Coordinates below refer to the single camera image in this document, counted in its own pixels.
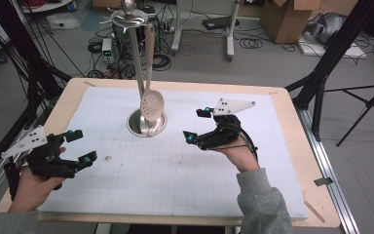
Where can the white stand leg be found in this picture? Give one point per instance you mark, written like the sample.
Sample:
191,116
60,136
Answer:
177,29
231,32

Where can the black tripod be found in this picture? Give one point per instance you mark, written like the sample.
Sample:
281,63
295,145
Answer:
370,100

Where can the aluminium table rail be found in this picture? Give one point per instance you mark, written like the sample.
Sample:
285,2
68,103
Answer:
334,182

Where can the flat black device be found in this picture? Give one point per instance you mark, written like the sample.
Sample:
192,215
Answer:
220,22

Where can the white grid mat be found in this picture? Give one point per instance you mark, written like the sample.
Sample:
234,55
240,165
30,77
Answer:
162,175

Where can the person's right hand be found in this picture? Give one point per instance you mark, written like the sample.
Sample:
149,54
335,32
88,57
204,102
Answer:
240,156

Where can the black frame post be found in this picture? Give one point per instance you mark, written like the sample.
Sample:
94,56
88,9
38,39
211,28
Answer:
331,55
29,65

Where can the metal utensil stand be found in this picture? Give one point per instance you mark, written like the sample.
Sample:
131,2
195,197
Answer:
142,128

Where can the thin wooden stick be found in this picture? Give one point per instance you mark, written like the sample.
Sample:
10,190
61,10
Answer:
315,211

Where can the flat white board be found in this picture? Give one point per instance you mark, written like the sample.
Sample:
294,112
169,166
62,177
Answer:
337,52

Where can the black computer tower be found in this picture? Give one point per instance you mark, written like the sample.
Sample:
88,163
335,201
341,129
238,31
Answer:
156,35

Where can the small power supply unit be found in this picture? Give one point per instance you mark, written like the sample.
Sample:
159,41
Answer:
107,50

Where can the small black clip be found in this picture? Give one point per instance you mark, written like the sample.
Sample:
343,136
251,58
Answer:
323,181

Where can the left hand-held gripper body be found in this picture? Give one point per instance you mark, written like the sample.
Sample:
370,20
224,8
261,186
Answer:
50,159

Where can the large cardboard box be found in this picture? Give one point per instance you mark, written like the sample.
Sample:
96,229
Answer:
285,19

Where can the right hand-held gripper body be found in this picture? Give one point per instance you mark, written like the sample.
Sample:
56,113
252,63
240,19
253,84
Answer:
222,133

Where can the grey bag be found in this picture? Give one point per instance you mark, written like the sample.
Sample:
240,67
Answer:
328,27

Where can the person's left hand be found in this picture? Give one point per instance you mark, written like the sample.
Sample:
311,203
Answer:
29,191

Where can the beige slotted spoon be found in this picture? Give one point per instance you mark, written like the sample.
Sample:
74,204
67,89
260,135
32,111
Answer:
152,105

